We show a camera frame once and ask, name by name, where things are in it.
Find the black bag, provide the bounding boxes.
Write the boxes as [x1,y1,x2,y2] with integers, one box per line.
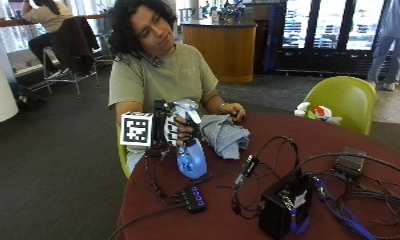
[7,81,47,108]

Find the blue spray bottle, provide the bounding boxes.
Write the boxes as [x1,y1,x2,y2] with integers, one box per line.
[170,98,210,180]

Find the metal bar stool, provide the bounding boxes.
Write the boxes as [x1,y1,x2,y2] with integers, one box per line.
[42,45,102,98]

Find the blue cable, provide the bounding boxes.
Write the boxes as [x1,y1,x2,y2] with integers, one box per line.
[314,178,380,240]

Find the black glove cable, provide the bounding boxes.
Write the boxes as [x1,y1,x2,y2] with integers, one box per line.
[143,148,190,205]

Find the black stick dongle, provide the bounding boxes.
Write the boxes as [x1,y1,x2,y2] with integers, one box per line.
[234,154,262,188]

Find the blue strap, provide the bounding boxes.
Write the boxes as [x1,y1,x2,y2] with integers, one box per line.
[290,207,312,235]

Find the wooden bar ledge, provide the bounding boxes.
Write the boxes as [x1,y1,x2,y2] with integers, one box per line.
[0,13,111,30]

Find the grey-blue cloth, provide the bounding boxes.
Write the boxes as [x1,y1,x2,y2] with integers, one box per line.
[199,114,252,161]

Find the tangle of black cables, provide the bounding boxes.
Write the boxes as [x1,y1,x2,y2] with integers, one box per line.
[296,151,400,240]

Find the the person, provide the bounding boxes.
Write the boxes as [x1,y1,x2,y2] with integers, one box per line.
[107,0,248,175]

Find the green occupied chair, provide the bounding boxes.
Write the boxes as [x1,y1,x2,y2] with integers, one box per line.
[115,124,134,180]

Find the black looped cable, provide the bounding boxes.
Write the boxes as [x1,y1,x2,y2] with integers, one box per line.
[228,135,302,219]

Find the dark grey power adapter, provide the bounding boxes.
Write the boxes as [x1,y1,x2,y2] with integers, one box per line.
[334,146,370,178]

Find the dark jacket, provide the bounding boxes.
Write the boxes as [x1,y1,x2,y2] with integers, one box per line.
[50,15,102,76]

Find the black box computer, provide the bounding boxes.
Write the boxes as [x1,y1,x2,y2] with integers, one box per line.
[258,173,318,240]

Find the black glass-door fridges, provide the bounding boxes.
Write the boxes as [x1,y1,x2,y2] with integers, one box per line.
[266,0,391,77]

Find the black hub with blue lights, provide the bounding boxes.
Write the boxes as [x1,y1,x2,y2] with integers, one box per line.
[180,184,210,215]

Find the white and red toy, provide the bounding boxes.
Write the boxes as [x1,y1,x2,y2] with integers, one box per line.
[294,101,344,126]

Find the round wooden counter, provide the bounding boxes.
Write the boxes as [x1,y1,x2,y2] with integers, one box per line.
[180,19,259,84]

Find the white marker cube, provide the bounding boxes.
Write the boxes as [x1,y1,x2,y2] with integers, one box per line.
[119,111,155,148]

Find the items on counter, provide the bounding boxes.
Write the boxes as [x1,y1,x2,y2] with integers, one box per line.
[207,0,247,25]

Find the green empty shell chair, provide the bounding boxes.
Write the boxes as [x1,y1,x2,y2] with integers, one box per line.
[302,75,379,136]

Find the black hub power cable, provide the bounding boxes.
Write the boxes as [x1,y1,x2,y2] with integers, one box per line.
[106,202,190,240]

